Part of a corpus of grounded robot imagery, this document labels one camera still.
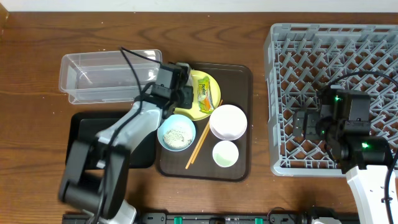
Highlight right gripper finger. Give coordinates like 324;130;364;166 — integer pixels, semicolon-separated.
293;110;306;137
303;112;320;140

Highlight green snack wrapper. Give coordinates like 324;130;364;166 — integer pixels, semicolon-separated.
198;77;214;114

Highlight blue bowl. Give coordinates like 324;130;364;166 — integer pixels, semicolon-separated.
157;114;196;152

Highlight pink white bowl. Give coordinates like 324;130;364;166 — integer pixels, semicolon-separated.
210;105;248;141

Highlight light green cup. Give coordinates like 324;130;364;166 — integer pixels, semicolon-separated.
212;141;239;168

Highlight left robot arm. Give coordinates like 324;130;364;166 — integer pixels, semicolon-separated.
58;63;193;223

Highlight grey dishwasher rack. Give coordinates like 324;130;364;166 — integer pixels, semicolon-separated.
264;23;397;177

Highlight clear plastic waste bin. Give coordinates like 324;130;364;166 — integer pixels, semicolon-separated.
58;49;162;105

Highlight black waste tray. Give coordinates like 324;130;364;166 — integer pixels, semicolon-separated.
65;111;156;169

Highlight yellow plate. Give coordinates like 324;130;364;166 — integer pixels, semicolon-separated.
174;70;221;121

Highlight cooked rice pile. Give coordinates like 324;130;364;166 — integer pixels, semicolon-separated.
164;128;193;150

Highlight wooden chopstick upper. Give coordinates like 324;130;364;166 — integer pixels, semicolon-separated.
185;99;223;170

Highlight wooden chopstick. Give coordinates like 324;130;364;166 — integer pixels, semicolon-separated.
190;123;210;164
185;99;223;170

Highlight wooden chopstick lower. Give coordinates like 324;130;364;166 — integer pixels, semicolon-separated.
190;123;210;164

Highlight dark brown serving tray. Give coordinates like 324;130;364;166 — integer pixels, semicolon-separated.
156;63;252;182

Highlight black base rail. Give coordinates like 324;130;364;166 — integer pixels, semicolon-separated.
62;213;360;224

